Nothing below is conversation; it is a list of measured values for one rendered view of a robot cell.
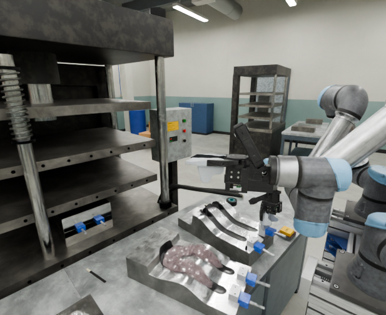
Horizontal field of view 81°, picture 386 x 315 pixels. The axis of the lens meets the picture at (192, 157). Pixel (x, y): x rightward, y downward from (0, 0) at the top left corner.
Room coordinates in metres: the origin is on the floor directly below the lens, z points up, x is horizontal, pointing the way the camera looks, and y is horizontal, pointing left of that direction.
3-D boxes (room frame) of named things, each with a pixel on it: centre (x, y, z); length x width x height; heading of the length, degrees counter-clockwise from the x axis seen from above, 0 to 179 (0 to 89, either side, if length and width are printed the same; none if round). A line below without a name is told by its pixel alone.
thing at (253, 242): (0.90, -0.33, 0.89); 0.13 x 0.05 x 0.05; 45
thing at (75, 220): (1.31, 0.77, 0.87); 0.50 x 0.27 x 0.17; 45
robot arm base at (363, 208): (0.96, -0.87, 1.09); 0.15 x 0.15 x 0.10
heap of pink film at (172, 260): (0.82, 0.01, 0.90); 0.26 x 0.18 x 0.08; 62
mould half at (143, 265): (0.82, 0.01, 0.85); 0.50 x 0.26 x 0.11; 62
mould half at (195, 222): (1.13, -0.18, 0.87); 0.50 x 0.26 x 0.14; 45
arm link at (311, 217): (0.50, -0.29, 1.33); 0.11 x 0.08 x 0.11; 169
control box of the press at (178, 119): (1.78, 0.17, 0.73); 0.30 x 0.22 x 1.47; 135
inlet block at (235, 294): (0.65, -0.20, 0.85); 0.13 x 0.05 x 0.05; 62
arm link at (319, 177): (0.48, -0.29, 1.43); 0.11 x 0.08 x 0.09; 79
